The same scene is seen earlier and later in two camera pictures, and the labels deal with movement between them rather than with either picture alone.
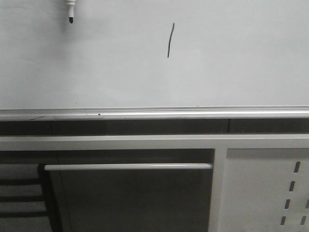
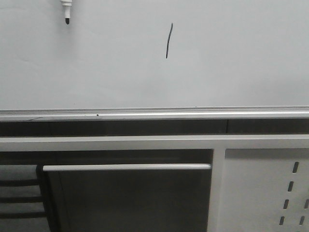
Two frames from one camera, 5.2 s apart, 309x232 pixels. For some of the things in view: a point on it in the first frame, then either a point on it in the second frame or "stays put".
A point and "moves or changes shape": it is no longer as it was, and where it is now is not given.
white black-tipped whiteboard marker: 71,3 moves or changes shape
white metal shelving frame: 260,182 stays put
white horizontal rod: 63,167 stays put
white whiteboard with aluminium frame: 154,59 stays put
